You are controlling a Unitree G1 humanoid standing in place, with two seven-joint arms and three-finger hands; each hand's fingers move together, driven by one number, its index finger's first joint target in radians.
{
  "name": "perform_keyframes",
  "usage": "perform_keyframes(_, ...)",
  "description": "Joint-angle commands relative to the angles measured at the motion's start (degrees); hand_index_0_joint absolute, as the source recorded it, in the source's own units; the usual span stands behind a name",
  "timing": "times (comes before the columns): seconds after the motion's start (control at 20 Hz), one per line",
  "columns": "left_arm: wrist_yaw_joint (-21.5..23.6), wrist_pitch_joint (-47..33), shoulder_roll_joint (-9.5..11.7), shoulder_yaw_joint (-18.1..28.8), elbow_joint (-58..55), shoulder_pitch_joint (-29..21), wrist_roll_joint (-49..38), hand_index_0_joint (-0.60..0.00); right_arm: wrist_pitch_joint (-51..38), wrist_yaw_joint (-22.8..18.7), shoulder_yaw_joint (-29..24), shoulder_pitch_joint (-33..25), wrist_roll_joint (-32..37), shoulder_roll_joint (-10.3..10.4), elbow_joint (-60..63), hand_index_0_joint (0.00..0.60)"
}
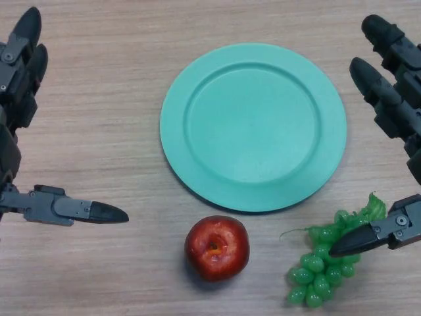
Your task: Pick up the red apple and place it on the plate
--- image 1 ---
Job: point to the green grape bunch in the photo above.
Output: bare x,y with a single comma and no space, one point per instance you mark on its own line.
312,283

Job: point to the green round plate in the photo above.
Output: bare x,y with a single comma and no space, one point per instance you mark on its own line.
253,131

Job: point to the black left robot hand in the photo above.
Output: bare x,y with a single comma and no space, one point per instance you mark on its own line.
13,82

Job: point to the red apple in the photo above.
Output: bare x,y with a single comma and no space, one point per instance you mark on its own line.
217,250

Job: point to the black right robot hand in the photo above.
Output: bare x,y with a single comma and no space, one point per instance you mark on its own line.
398,98

